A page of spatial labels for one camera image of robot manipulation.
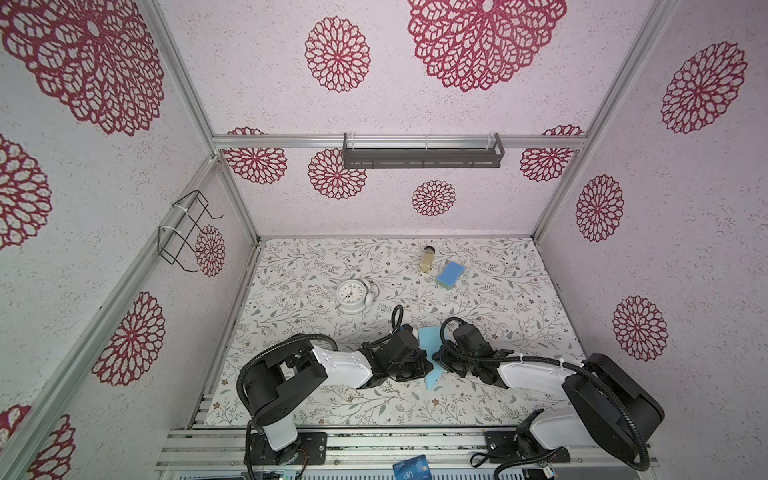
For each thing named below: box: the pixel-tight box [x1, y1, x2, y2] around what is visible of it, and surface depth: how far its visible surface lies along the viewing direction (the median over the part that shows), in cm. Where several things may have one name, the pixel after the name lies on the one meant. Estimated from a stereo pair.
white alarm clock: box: [335, 279, 374, 315], surface depth 100 cm
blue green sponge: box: [435, 261, 466, 291], surface depth 111 cm
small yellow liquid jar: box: [420, 246, 435, 274], surface depth 112 cm
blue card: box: [392, 454, 433, 480], surface depth 73 cm
